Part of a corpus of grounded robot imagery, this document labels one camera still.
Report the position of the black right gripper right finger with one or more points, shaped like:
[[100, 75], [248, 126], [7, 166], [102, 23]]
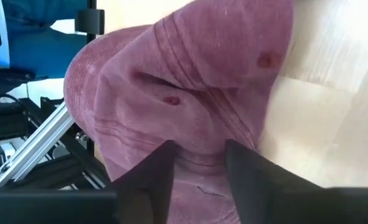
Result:
[[264, 193]]

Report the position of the person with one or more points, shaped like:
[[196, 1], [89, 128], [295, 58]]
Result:
[[40, 53]]

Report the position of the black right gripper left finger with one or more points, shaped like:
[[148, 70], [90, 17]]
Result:
[[146, 174]]

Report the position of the black aluminium rig frame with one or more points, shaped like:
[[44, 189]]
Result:
[[90, 21]]

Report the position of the silver aluminium extrusion bar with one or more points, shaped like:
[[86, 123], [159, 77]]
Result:
[[31, 149]]

